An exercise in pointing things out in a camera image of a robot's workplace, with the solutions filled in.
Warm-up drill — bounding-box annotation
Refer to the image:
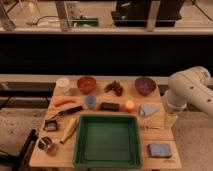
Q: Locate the orange pepper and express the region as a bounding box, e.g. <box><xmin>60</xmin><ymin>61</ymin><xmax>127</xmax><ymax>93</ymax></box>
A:
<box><xmin>53</xmin><ymin>98</ymin><xmax>76</xmax><ymax>107</ymax></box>

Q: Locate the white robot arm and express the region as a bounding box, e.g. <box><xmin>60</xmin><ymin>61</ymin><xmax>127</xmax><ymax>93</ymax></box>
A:
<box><xmin>162</xmin><ymin>66</ymin><xmax>213</xmax><ymax>129</ymax></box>

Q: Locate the green plastic tray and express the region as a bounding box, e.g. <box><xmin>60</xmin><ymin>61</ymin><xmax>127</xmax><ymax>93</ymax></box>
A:
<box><xmin>73</xmin><ymin>115</ymin><xmax>143</xmax><ymax>169</ymax></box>

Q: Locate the light blue cloth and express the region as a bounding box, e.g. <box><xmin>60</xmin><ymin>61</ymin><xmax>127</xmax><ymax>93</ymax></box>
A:
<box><xmin>139</xmin><ymin>104</ymin><xmax>159</xmax><ymax>117</ymax></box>

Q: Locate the small silver utensil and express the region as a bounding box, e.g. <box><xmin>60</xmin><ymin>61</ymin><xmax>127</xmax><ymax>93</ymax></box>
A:
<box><xmin>140</xmin><ymin>125</ymin><xmax>164</xmax><ymax>131</ymax></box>

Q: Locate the blue sponge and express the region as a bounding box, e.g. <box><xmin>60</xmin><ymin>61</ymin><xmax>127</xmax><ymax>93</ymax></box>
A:
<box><xmin>148</xmin><ymin>143</ymin><xmax>172</xmax><ymax>158</ymax></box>

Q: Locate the purple bowl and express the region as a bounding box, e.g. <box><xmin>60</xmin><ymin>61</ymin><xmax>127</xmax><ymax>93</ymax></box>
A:
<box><xmin>135</xmin><ymin>77</ymin><xmax>156</xmax><ymax>96</ymax></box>

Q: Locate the orange round fruit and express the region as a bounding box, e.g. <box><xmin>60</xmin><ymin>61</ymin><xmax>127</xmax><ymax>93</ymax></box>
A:
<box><xmin>124</xmin><ymin>100</ymin><xmax>136</xmax><ymax>113</ymax></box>

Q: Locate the black rectangular block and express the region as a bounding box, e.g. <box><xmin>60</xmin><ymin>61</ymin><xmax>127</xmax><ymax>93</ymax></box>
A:
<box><xmin>100</xmin><ymin>102</ymin><xmax>120</xmax><ymax>112</ymax></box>

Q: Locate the blue cup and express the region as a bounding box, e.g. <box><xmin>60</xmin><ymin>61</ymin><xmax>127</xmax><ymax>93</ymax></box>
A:
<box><xmin>85</xmin><ymin>95</ymin><xmax>96</xmax><ymax>110</ymax></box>

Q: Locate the red bowl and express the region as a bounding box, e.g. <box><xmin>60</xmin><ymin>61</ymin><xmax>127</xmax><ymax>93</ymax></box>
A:
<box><xmin>77</xmin><ymin>76</ymin><xmax>96</xmax><ymax>94</ymax></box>

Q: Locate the yellow corn cob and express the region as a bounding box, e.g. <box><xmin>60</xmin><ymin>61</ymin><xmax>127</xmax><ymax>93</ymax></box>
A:
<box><xmin>60</xmin><ymin>118</ymin><xmax>78</xmax><ymax>144</ymax></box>

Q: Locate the wooden board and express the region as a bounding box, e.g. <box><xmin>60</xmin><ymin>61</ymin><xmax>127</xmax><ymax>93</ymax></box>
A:
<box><xmin>30</xmin><ymin>81</ymin><xmax>182</xmax><ymax>171</ymax></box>

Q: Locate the small black metal tin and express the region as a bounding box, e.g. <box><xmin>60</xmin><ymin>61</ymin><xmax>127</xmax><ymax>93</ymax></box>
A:
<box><xmin>43</xmin><ymin>120</ymin><xmax>57</xmax><ymax>132</ymax></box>

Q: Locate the small steel cup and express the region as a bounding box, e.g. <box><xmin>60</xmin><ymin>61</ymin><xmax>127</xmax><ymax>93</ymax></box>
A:
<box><xmin>38</xmin><ymin>137</ymin><xmax>54</xmax><ymax>153</ymax></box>

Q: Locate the black handled tool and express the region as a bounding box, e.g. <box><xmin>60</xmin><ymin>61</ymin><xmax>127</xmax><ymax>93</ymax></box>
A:
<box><xmin>47</xmin><ymin>106</ymin><xmax>83</xmax><ymax>121</ymax></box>

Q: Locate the black chair frame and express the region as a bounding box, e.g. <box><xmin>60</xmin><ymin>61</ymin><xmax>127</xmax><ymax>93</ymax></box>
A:
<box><xmin>0</xmin><ymin>129</ymin><xmax>38</xmax><ymax>171</ymax></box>

